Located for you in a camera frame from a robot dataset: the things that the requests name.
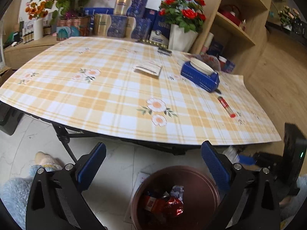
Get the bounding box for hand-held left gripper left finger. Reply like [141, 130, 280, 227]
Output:
[25, 142, 107, 230]

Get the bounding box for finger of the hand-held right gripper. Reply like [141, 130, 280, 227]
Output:
[239, 151, 285, 173]

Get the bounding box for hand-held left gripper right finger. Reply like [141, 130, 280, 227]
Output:
[201, 140, 281, 230]

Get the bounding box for clear plastic wrapper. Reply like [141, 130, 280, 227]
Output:
[222, 146, 241, 161]

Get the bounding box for brown plastic bin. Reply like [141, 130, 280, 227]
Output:
[131, 165, 220, 230]

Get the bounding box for white paper bag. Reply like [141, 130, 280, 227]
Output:
[170, 185, 185, 197]

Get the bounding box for red snack bag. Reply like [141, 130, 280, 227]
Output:
[158, 192, 185, 218]

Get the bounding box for red cigarette box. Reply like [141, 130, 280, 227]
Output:
[144, 195, 168, 212]

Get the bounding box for white paper sheet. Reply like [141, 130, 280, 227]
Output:
[125, 171, 154, 223]

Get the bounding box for person's right leg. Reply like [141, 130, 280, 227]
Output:
[279, 177, 307, 230]

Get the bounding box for person's leg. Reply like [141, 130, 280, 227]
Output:
[279, 177, 307, 230]
[0, 151, 63, 230]

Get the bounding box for yellow plaid floral tablecloth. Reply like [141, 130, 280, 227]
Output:
[0, 36, 282, 146]

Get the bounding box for person's left leg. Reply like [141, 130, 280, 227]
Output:
[0, 151, 63, 230]

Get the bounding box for blue cardboard box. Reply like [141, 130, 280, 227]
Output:
[181, 58, 220, 93]

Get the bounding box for black storage box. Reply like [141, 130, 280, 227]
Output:
[0, 102, 24, 136]

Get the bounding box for small purple box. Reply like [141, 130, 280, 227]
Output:
[224, 60, 236, 73]

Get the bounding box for dark blue picture box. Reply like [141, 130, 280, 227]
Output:
[207, 41, 224, 57]

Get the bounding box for black side table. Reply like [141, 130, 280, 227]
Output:
[265, 20, 307, 44]

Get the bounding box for white flower pot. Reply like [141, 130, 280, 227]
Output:
[168, 24, 199, 52]

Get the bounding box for small green potted plant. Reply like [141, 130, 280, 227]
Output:
[277, 5, 301, 25]

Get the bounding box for dark blue white label box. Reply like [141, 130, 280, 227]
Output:
[149, 18, 172, 47]

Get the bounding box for row of small bottles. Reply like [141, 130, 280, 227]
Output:
[23, 26, 52, 44]

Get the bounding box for red basket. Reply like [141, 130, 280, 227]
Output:
[217, 4, 243, 27]

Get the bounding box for white ribbed vase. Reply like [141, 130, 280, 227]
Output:
[34, 19, 44, 41]

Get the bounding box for flat blue box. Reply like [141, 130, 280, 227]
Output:
[83, 7, 115, 17]

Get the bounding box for red rose plant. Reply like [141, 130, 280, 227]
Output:
[159, 0, 207, 33]

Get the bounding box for orange flowers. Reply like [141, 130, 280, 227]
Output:
[25, 1, 48, 21]

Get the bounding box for black folding table frame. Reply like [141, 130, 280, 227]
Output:
[51, 121, 186, 164]

